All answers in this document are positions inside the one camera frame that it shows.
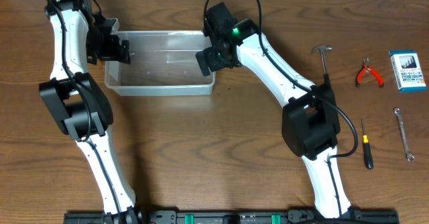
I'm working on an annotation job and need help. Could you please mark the small black-handled hammer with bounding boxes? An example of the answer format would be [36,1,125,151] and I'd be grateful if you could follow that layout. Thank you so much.
[311,45,332,87]

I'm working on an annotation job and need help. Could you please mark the blue white screwdriver box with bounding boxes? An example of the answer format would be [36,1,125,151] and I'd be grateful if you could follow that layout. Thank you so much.
[389,50,427,93]

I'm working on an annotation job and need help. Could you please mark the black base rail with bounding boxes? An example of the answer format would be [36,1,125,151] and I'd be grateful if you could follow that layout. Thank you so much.
[63,209,400,224]

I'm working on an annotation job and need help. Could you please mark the clear plastic container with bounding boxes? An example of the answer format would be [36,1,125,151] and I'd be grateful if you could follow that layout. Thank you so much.
[105,30,216,97]

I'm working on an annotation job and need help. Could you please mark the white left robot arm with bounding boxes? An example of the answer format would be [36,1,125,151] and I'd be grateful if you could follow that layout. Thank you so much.
[39,0,145,223]

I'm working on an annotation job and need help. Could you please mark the black yellow screwdriver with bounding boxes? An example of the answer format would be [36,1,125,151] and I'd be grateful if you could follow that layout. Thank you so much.
[361,118,374,170]

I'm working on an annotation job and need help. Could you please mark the silver combination wrench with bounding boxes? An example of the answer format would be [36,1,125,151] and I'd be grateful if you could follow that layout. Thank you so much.
[393,107,415,162]

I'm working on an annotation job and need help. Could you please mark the red-handled pliers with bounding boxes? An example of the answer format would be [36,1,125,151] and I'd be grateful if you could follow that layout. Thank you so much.
[355,58,384,88]

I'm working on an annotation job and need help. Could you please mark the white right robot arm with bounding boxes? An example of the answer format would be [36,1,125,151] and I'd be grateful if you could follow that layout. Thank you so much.
[196,3,351,218]

